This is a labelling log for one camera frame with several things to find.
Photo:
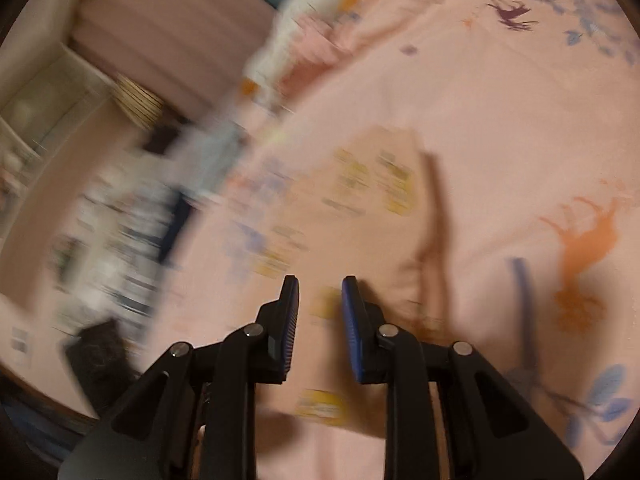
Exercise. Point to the dark bag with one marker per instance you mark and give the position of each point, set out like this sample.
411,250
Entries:
97,360

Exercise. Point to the patterned cloth pile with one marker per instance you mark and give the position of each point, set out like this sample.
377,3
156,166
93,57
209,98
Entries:
120,240

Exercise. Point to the pink duck print garment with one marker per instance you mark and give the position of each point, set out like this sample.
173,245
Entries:
325,195

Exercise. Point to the beige curtain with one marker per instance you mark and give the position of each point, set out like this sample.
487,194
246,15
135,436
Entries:
175,25

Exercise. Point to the striped basket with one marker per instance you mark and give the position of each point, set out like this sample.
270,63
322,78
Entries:
140,102

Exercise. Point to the pink animal print bed cover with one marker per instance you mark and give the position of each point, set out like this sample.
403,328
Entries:
500,110

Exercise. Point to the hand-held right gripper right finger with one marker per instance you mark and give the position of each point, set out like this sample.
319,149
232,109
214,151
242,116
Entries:
352,330

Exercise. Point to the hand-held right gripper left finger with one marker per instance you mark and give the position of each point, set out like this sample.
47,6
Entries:
290,320

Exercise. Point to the white goose plush toy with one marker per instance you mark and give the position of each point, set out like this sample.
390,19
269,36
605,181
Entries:
300,25

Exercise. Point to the white shelf unit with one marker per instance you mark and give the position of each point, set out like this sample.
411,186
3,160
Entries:
35,105

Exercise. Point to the pink striped cloth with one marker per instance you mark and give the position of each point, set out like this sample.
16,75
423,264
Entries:
310,57

